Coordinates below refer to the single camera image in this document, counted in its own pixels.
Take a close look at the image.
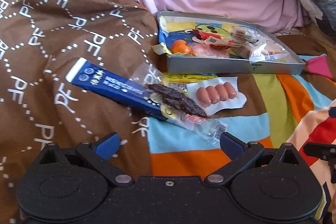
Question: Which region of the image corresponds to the dark dried fish packet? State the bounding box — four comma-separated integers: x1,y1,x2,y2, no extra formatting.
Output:
129,63,227,144

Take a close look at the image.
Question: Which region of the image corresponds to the colourful patchwork blanket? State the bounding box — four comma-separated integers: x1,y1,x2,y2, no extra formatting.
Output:
131,54,336,222

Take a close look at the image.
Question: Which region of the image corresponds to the yellow candy bar wrapper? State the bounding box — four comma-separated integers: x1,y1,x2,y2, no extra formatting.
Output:
164,73,217,84

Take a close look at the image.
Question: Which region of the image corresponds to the pink round cracker packet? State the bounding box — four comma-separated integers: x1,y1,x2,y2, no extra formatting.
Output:
191,43,230,59

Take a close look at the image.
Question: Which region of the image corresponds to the small orange mandarin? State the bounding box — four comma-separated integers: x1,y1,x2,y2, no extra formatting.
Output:
171,39,192,54

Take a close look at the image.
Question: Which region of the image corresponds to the clear cake packet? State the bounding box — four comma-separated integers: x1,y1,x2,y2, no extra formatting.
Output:
232,39,293,62

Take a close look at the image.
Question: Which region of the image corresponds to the green label pastry packet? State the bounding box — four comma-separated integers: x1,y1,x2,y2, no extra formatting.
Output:
229,27,266,45

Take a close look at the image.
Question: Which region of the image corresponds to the red spicy snack packet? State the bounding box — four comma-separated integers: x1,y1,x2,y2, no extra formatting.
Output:
196,31,236,47

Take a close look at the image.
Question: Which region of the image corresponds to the mini sausages packet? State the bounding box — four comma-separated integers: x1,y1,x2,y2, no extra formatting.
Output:
186,77,247,116

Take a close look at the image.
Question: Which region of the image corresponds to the cartoon print tray liner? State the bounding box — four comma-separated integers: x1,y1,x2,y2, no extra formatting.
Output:
152,16,255,58

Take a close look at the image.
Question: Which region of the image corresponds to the grey metal tray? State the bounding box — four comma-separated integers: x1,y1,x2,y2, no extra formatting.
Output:
157,11,305,75

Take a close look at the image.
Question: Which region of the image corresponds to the blue calcium tablet box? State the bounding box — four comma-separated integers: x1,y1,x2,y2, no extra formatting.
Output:
66,57,178,123

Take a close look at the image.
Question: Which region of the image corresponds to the brown PF patterned cloth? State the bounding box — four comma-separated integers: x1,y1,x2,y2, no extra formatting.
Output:
1,0,158,223

